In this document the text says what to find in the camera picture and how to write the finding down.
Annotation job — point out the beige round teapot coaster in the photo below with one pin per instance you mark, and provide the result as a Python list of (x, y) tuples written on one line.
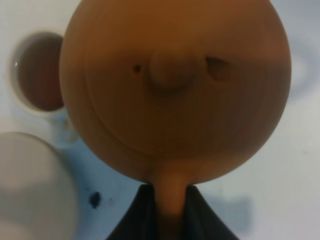
[(38, 195)]

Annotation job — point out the brown clay teapot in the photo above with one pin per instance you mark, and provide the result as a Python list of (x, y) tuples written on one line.
[(175, 92)]

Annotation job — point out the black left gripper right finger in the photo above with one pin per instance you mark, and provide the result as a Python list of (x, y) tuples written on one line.
[(200, 222)]

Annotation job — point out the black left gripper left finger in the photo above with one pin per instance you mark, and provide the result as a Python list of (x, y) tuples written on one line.
[(140, 220)]

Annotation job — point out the near white teacup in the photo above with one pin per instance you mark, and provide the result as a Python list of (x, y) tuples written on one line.
[(33, 76)]

